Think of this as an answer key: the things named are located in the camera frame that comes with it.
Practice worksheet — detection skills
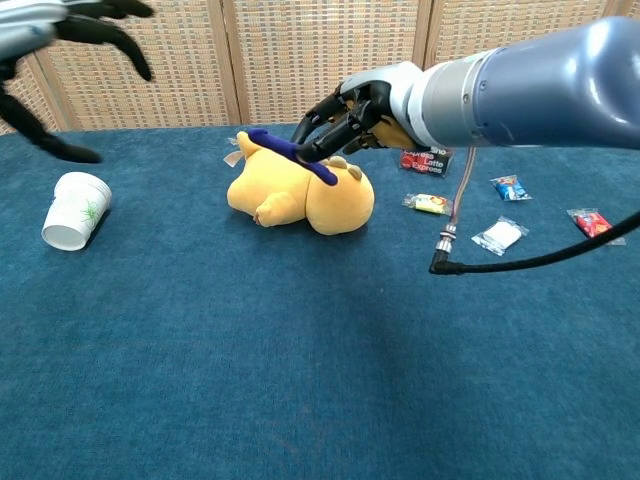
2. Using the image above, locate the woven bamboo screen panel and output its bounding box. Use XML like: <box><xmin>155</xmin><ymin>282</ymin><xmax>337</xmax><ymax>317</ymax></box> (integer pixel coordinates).
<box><xmin>0</xmin><ymin>54</ymin><xmax>66</xmax><ymax>136</ymax></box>
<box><xmin>422</xmin><ymin>0</ymin><xmax>621</xmax><ymax>71</ymax></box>
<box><xmin>29</xmin><ymin>0</ymin><xmax>246</xmax><ymax>132</ymax></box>
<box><xmin>599</xmin><ymin>0</ymin><xmax>640</xmax><ymax>21</ymax></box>
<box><xmin>219</xmin><ymin>0</ymin><xmax>434</xmax><ymax>127</ymax></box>

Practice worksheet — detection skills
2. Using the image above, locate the blue carpet table mat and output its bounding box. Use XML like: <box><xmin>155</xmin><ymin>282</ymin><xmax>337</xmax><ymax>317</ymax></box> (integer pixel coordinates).
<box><xmin>0</xmin><ymin>122</ymin><xmax>640</xmax><ymax>480</ymax></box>

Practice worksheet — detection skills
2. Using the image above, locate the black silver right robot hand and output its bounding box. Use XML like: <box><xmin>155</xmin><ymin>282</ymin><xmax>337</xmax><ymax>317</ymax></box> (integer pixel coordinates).
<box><xmin>289</xmin><ymin>62</ymin><xmax>426</xmax><ymax>166</ymax></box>

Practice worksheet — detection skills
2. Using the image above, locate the blue candy packet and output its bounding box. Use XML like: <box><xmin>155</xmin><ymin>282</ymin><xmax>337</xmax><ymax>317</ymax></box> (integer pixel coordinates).
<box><xmin>489</xmin><ymin>174</ymin><xmax>533</xmax><ymax>203</ymax></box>

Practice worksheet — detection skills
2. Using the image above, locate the yellow plush toy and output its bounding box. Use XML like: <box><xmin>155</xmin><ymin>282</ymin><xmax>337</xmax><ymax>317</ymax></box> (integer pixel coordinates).
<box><xmin>223</xmin><ymin>130</ymin><xmax>376</xmax><ymax>237</ymax></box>

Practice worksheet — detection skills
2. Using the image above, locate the purple flexible strip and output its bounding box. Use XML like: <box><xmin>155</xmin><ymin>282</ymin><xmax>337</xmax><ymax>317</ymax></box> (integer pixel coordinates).
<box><xmin>248</xmin><ymin>128</ymin><xmax>340</xmax><ymax>187</ymax></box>

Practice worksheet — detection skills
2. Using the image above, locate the white paper cup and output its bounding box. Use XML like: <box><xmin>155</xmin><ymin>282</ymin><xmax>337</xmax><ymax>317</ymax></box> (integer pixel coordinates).
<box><xmin>41</xmin><ymin>171</ymin><xmax>113</xmax><ymax>252</ymax></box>

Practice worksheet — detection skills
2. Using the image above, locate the yellow candy packet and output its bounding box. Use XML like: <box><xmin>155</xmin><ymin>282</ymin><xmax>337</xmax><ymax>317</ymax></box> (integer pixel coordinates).
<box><xmin>402</xmin><ymin>193</ymin><xmax>454</xmax><ymax>217</ymax></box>

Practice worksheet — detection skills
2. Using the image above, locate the red candy packet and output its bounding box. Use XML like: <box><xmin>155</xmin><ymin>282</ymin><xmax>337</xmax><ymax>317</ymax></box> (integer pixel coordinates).
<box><xmin>566</xmin><ymin>207</ymin><xmax>627</xmax><ymax>246</ymax></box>

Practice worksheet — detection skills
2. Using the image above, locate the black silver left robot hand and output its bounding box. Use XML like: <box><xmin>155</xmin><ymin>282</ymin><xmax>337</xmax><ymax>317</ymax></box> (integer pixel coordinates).
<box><xmin>0</xmin><ymin>0</ymin><xmax>156</xmax><ymax>165</ymax></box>

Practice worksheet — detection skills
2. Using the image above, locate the black coffee box clear case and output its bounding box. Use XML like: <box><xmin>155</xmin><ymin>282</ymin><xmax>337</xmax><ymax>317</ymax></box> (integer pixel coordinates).
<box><xmin>398</xmin><ymin>145</ymin><xmax>455</xmax><ymax>179</ymax></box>

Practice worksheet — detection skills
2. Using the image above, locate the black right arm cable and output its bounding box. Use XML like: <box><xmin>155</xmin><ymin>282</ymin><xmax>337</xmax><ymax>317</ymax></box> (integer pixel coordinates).
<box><xmin>428</xmin><ymin>145</ymin><xmax>640</xmax><ymax>276</ymax></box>

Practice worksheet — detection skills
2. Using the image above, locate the white candy packet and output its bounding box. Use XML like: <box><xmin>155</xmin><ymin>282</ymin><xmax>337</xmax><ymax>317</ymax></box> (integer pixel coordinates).
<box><xmin>470</xmin><ymin>215</ymin><xmax>530</xmax><ymax>257</ymax></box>

